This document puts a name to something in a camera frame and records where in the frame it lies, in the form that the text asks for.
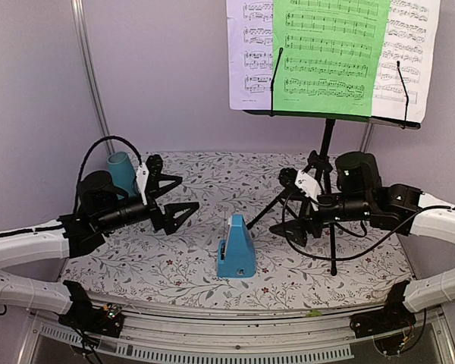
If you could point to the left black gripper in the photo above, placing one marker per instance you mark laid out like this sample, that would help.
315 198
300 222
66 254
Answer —
161 221

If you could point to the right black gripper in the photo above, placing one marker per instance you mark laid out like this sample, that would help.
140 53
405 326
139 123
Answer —
308 218

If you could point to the blue metronome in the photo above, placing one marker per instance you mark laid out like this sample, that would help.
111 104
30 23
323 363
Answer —
236 254

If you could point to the black music stand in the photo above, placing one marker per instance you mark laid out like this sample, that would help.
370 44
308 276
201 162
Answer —
326 151

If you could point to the purple paper sheet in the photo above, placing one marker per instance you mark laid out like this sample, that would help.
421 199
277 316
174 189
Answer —
250 53

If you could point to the green paper sheet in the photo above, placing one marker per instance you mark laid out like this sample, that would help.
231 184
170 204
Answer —
326 55

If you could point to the white sheet music page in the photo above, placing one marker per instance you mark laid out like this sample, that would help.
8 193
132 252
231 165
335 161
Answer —
404 68

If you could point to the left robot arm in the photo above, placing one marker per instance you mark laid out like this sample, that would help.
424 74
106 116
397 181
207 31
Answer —
103 209

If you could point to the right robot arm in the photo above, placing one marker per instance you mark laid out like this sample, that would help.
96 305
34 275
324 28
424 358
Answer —
436 218

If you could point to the teal cylinder cup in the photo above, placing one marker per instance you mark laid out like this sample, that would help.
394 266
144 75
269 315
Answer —
122 172

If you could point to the floral table mat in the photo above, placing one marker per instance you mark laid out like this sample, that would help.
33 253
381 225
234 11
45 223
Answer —
138 263

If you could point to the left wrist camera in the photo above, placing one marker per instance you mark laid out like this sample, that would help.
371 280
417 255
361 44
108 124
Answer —
147 178

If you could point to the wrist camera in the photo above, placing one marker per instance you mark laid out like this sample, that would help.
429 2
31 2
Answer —
300 181
147 178

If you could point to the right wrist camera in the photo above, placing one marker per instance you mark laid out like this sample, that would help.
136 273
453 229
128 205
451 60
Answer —
300 181

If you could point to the right aluminium frame post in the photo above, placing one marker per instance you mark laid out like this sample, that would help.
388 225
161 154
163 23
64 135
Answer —
366 137

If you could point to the aluminium frame post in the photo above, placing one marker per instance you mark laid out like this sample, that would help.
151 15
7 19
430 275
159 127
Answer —
85 51
366 137

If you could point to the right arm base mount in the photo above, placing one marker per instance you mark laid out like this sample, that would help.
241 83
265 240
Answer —
392 316

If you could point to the aluminium front rail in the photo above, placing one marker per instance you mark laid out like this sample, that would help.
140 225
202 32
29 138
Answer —
164 333

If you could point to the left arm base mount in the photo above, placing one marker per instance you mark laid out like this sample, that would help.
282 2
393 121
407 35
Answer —
106 320

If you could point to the left aluminium frame post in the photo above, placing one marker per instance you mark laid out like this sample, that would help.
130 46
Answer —
85 51

